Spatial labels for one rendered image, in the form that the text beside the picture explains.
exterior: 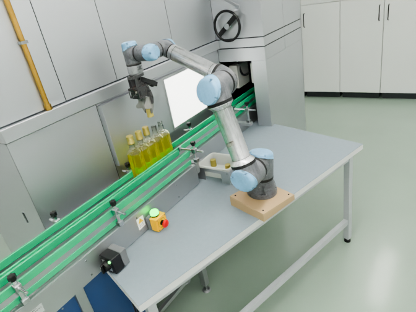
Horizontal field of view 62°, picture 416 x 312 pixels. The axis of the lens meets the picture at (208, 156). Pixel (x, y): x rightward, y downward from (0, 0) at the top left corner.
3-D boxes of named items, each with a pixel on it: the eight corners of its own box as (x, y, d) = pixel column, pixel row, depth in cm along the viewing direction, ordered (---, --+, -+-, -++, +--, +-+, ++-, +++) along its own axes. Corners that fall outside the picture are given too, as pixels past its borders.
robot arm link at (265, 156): (277, 171, 172) (278, 147, 166) (266, 184, 162) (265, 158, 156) (255, 166, 178) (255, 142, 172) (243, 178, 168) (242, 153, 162)
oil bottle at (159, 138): (163, 165, 200) (155, 131, 191) (171, 166, 197) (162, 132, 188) (157, 169, 196) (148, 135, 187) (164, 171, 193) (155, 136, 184)
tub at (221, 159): (213, 164, 218) (211, 151, 215) (244, 169, 206) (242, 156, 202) (198, 177, 206) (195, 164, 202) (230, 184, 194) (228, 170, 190)
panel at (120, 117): (207, 106, 251) (198, 59, 236) (210, 107, 249) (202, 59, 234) (116, 165, 187) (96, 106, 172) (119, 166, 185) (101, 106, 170)
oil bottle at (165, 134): (169, 160, 204) (161, 127, 195) (176, 161, 201) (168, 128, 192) (163, 164, 201) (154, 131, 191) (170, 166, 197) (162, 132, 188)
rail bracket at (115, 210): (122, 222, 156) (113, 197, 151) (133, 226, 152) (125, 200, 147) (115, 227, 154) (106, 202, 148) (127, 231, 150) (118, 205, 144)
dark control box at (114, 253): (117, 257, 154) (112, 242, 151) (130, 262, 150) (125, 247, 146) (104, 270, 149) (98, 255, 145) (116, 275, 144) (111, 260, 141)
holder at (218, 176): (207, 163, 221) (204, 153, 218) (244, 169, 206) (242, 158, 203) (191, 176, 209) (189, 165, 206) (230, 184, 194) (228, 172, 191)
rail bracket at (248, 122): (238, 129, 254) (234, 100, 244) (259, 131, 244) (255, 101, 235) (235, 132, 250) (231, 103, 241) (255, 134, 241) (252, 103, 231)
